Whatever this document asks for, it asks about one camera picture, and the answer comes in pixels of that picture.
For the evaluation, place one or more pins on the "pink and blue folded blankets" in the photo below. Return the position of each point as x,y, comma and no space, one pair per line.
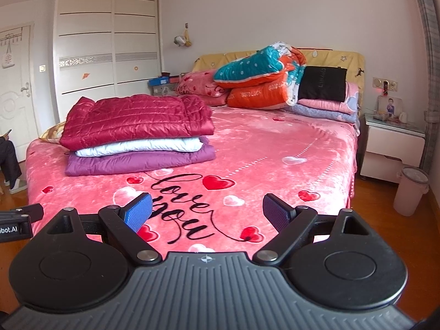
352,99

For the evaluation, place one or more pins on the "plaid curtain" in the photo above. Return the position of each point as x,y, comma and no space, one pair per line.
429,58

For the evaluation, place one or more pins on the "pink trash bin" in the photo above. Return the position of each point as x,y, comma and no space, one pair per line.
409,196

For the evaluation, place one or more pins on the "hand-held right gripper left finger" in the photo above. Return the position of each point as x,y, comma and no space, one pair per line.
137,211

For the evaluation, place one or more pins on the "yellow headboard cover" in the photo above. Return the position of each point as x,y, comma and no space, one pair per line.
354,62

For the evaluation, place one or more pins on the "pink folded quilt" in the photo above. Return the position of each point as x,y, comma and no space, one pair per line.
199,86

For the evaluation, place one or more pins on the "white nightstand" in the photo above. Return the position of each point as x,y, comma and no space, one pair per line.
392,147

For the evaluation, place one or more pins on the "yellow hanging ornament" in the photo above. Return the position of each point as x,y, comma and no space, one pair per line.
188,37

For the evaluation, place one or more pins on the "bed with pink cover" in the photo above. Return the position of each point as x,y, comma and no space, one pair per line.
275,144

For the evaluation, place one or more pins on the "red down jacket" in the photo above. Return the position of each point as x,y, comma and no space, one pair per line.
137,120

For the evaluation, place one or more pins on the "light blue down jacket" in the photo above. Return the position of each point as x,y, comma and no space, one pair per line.
137,147

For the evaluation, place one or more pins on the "wall socket panel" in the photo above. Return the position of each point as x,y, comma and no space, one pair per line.
377,83

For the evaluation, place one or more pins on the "white sliding wardrobe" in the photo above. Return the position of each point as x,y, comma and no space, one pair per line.
86,24

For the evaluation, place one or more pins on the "white hanging bag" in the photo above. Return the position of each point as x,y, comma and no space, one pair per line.
7,61

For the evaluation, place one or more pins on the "lavender folded blanket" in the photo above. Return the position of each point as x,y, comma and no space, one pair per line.
326,115

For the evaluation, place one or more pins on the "printed golden pillow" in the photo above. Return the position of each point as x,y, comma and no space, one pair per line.
51,134

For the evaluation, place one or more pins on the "black cushion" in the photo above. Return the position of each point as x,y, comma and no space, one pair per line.
321,84

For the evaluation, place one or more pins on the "clear storage box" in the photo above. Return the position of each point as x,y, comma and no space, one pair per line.
161,90

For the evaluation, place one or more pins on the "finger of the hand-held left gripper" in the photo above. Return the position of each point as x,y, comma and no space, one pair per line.
31,212

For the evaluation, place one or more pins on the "wall lamp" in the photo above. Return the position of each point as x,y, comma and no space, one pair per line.
178,40

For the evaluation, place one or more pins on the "blue box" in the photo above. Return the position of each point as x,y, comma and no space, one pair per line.
163,81

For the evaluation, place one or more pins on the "photo frame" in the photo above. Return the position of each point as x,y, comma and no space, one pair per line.
390,106

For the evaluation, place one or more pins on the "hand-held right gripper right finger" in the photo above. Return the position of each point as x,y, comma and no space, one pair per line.
275,211

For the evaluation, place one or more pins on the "white cup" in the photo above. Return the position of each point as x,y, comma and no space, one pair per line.
403,118

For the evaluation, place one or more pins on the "teal and orange quilt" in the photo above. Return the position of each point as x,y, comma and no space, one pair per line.
254,86

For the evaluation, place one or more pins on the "white door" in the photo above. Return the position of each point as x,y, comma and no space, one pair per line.
17,117

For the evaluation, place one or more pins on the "purple folded jacket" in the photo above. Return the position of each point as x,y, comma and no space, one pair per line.
137,165

